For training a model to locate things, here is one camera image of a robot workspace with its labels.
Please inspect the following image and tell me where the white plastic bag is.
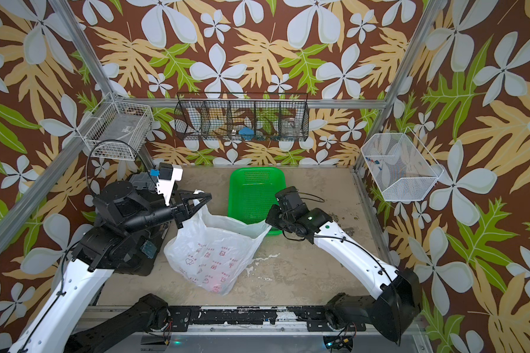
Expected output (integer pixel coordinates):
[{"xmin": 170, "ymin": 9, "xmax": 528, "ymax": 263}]
[{"xmin": 163, "ymin": 201, "xmax": 272, "ymax": 295}]

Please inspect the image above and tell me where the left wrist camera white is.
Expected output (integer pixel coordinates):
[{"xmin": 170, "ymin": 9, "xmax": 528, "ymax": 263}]
[{"xmin": 150, "ymin": 163, "xmax": 183, "ymax": 206}]

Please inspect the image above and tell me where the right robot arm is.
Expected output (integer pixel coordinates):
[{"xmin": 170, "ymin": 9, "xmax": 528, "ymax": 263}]
[{"xmin": 266, "ymin": 187, "xmax": 422, "ymax": 344}]

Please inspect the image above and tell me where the white wire basket left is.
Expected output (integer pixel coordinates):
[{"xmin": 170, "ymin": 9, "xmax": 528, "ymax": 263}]
[{"xmin": 78, "ymin": 94, "xmax": 154, "ymax": 161}]

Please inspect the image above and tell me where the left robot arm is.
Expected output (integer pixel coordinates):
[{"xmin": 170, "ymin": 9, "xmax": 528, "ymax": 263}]
[{"xmin": 9, "ymin": 181, "xmax": 212, "ymax": 352}]

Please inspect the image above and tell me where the blue object in basket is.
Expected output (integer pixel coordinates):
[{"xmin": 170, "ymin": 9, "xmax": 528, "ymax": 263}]
[{"xmin": 238, "ymin": 127, "xmax": 255, "ymax": 141}]

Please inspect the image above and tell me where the white wire basket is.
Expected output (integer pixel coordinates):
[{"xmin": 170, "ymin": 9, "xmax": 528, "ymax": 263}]
[
  {"xmin": 78, "ymin": 94, "xmax": 154, "ymax": 161},
  {"xmin": 361, "ymin": 128, "xmax": 444, "ymax": 203}
]

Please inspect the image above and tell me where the green plastic basket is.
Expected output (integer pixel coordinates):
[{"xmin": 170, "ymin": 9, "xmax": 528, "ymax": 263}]
[{"xmin": 228, "ymin": 167, "xmax": 286, "ymax": 224}]

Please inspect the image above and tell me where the white wire basket right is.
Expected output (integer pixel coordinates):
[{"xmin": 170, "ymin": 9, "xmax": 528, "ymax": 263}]
[{"xmin": 361, "ymin": 128, "xmax": 444, "ymax": 203}]

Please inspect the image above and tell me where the black wire basket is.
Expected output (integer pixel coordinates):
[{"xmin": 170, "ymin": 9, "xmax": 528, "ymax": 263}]
[{"xmin": 172, "ymin": 93, "xmax": 310, "ymax": 142}]

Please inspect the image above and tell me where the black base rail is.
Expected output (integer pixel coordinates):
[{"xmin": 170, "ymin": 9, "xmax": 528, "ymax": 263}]
[{"xmin": 147, "ymin": 305, "xmax": 365, "ymax": 332}]

